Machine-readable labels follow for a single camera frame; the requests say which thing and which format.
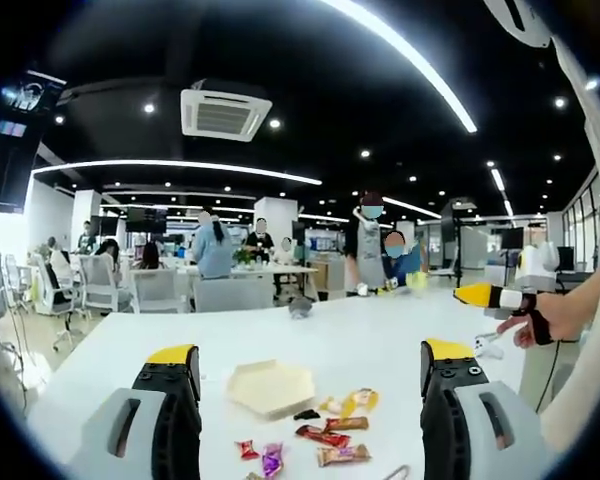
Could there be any long ceiling light strip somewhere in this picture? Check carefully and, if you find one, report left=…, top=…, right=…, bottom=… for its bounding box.
left=319, top=0, right=479, bottom=134

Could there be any black cable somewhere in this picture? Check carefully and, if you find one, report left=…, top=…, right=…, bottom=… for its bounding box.
left=534, top=339, right=567, bottom=415

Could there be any curved ceiling light strip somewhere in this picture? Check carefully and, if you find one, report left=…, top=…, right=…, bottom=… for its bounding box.
left=31, top=159, right=324, bottom=187

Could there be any white worn device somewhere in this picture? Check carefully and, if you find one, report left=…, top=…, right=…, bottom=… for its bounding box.
left=482, top=0, right=555, bottom=50

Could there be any black tripod stand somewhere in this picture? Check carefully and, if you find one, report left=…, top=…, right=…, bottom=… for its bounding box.
left=439, top=197, right=479, bottom=281

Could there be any black monitor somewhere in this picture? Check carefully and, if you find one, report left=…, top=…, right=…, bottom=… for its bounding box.
left=125, top=207, right=169, bottom=233

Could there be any person's right hand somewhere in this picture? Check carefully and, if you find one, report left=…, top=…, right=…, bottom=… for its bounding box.
left=497, top=292, right=589, bottom=350

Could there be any person's white clothing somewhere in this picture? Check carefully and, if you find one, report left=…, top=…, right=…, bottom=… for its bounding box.
left=539, top=34, right=600, bottom=454

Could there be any hanging dark screen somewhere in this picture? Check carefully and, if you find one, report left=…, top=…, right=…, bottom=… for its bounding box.
left=0, top=69, right=67, bottom=139

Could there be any red food bar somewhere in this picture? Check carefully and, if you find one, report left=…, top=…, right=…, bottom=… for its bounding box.
left=295, top=424, right=353, bottom=450

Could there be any yellow food snack packet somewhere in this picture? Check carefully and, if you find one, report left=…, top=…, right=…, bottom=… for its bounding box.
left=318, top=388, right=380, bottom=419

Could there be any red food candy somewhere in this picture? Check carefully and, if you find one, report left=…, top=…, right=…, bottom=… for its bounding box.
left=234, top=439, right=261, bottom=462

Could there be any white office table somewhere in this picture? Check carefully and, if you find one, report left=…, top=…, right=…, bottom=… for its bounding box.
left=177, top=263, right=321, bottom=301

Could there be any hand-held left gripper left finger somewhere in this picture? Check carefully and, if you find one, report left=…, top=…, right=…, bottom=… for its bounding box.
left=69, top=343, right=203, bottom=480

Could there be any beige hexagonal container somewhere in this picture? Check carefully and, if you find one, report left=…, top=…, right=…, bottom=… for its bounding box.
left=225, top=358, right=315, bottom=421

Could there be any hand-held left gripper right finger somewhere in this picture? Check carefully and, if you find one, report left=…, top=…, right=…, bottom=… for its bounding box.
left=419, top=338, right=557, bottom=480

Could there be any purple food candy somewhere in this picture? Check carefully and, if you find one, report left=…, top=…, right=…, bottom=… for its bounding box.
left=260, top=442, right=286, bottom=479

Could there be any grey crumpled object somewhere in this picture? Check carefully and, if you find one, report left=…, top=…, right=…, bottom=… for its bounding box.
left=288, top=297, right=314, bottom=321

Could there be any light brown food bar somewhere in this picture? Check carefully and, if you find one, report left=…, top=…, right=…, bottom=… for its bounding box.
left=316, top=443, right=373, bottom=469

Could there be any ceiling air conditioner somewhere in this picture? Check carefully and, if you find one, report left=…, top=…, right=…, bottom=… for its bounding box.
left=180, top=78, right=274, bottom=143

